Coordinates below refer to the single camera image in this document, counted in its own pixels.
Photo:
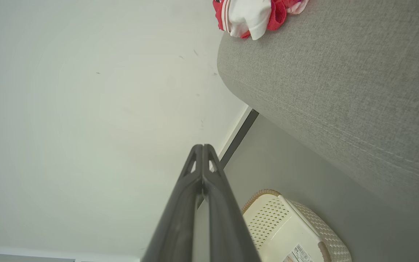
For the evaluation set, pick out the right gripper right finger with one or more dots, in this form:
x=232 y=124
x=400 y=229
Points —
x=224 y=218

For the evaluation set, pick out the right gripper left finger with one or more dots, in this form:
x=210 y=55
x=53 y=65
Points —
x=180 y=214

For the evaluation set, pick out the white cloth garment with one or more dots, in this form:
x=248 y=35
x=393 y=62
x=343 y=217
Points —
x=249 y=16

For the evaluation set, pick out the plain red garment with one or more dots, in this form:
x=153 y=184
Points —
x=278 y=14

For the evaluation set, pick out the cream perforated laundry basket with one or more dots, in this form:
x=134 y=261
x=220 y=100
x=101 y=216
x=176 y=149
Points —
x=286 y=225

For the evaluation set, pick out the white barcode sticker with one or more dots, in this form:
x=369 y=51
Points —
x=298 y=254

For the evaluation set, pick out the white black baseboard strip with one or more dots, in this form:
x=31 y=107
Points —
x=240 y=134

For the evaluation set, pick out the grey fabric sofa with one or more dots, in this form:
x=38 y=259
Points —
x=340 y=72

